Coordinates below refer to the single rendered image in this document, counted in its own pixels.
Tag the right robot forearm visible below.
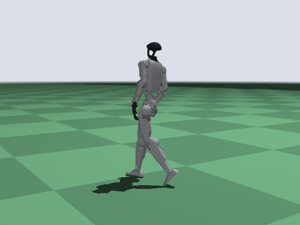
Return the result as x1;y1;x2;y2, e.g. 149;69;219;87
155;91;166;104

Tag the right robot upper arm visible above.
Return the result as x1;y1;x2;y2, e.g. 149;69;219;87
159;66;168;92

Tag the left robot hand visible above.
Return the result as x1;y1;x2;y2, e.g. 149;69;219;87
131;102;138;120

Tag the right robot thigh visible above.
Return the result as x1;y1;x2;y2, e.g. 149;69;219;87
138;109;158;146

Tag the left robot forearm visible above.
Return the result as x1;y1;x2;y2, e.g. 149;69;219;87
132;80;143;105

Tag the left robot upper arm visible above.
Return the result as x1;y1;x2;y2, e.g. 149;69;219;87
138;60;149;88

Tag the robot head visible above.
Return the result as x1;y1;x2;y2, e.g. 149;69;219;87
147;42;162;62

